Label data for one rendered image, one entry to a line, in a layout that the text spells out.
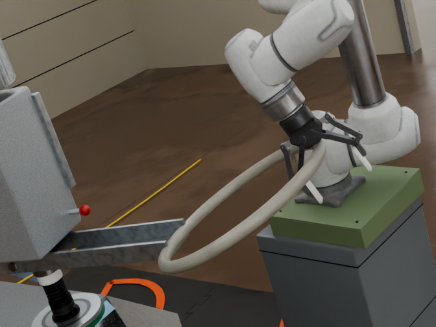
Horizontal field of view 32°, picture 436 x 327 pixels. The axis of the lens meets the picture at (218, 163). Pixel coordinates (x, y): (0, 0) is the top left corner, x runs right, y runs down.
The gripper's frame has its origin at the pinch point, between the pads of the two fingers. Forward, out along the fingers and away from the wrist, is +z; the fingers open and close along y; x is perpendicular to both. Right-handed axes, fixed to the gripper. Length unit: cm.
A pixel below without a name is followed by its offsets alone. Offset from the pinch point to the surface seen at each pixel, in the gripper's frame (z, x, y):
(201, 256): -9.7, 23.6, 29.0
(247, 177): -9.2, -21.5, 24.4
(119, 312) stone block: 5, -34, 88
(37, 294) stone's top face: -12, -44, 114
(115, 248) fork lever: -17, -3, 58
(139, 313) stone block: 11, -42, 88
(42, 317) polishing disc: -10, -19, 100
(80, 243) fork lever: -21, -19, 75
